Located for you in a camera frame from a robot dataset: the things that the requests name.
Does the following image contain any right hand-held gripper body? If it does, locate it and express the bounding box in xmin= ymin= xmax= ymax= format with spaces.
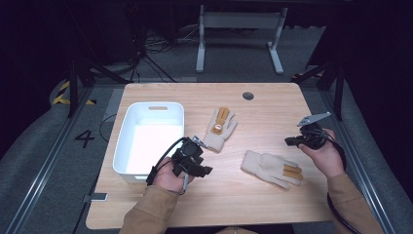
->
xmin=296 ymin=111 xmax=332 ymax=150

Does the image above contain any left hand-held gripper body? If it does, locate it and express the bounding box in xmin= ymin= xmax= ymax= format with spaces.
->
xmin=170 ymin=136 xmax=208 ymax=178

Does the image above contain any beige glove with round tag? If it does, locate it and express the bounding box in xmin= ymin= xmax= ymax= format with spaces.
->
xmin=203 ymin=106 xmax=239 ymax=154

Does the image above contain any beige glove with orange fingers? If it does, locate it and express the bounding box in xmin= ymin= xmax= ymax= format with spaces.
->
xmin=241 ymin=149 xmax=305 ymax=189

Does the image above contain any white plastic bin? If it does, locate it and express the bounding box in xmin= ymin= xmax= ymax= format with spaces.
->
xmin=112 ymin=101 xmax=185 ymax=184

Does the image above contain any person's right hand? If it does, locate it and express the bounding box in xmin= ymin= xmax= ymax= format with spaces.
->
xmin=297 ymin=128 xmax=346 ymax=179

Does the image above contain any person's left hand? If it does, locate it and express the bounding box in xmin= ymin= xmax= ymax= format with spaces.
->
xmin=152 ymin=156 xmax=196 ymax=194

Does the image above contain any black metal stand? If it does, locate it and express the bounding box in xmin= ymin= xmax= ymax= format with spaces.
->
xmin=66 ymin=58 xmax=131 ymax=119
xmin=290 ymin=59 xmax=345 ymax=122

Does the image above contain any person's tan clothing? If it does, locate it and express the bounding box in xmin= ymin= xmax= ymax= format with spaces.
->
xmin=215 ymin=226 xmax=257 ymax=234

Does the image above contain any grey thin gripper cable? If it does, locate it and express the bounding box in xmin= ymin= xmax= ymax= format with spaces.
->
xmin=177 ymin=174 xmax=191 ymax=196

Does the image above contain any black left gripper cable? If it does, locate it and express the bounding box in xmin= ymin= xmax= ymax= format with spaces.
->
xmin=145 ymin=136 xmax=189 ymax=187

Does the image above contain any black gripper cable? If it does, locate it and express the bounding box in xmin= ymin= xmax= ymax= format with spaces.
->
xmin=322 ymin=129 xmax=361 ymax=234
xmin=145 ymin=136 xmax=189 ymax=187

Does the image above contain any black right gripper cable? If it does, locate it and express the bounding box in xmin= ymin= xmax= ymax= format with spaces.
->
xmin=322 ymin=129 xmax=361 ymax=234

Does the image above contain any aluminium floor rail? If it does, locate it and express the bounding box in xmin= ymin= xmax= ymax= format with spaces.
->
xmin=4 ymin=87 xmax=94 ymax=234
xmin=319 ymin=91 xmax=396 ymax=234

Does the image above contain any thin black floor cable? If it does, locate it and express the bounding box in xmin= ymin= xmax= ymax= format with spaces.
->
xmin=98 ymin=113 xmax=118 ymax=143

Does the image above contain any bundle of floor cables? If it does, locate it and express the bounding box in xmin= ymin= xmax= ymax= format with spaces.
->
xmin=130 ymin=25 xmax=200 ymax=82

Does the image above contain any grey metal desk frame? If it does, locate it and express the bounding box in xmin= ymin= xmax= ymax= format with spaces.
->
xmin=195 ymin=4 xmax=289 ymax=75

